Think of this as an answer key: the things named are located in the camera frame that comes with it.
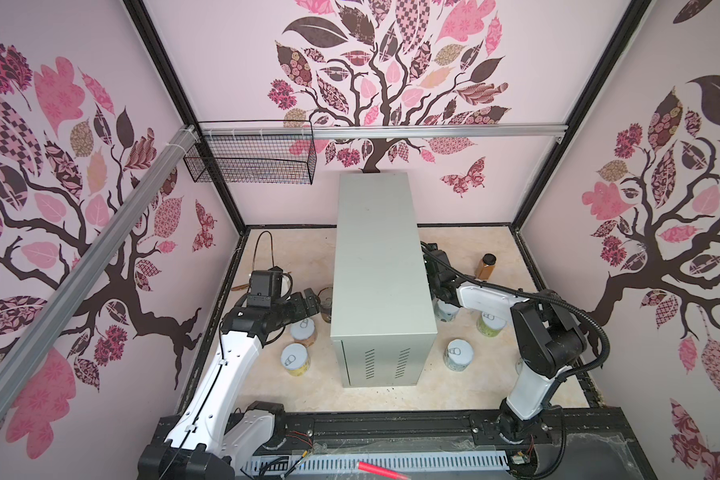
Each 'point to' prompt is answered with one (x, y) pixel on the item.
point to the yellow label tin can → (295, 359)
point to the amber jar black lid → (485, 267)
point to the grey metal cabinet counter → (381, 296)
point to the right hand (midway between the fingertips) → (426, 270)
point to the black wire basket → (253, 152)
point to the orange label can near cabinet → (303, 331)
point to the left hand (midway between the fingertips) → (306, 310)
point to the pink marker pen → (381, 471)
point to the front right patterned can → (458, 355)
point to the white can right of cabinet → (444, 312)
